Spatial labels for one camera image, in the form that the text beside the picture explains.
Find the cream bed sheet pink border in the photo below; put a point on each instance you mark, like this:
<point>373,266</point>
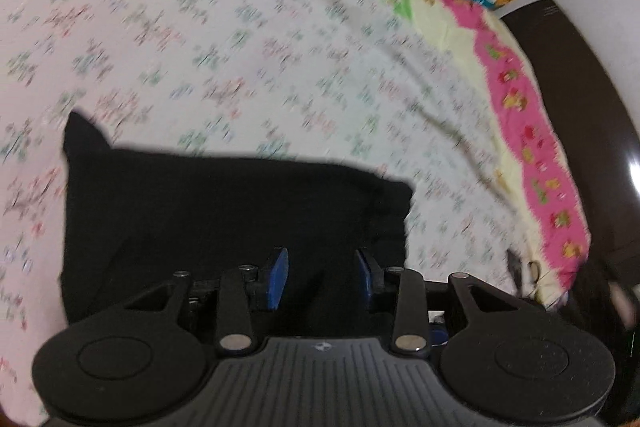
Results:
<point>510,77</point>

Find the black pants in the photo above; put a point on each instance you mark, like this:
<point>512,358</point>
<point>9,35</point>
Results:
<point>210,212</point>

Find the white floral bed sheet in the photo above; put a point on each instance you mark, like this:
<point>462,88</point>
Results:
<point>250,57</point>

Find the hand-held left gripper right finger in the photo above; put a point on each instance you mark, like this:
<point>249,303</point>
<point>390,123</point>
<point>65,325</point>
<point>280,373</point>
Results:
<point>364,276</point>

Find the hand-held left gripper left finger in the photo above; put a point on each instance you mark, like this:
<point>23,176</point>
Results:
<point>278,278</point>

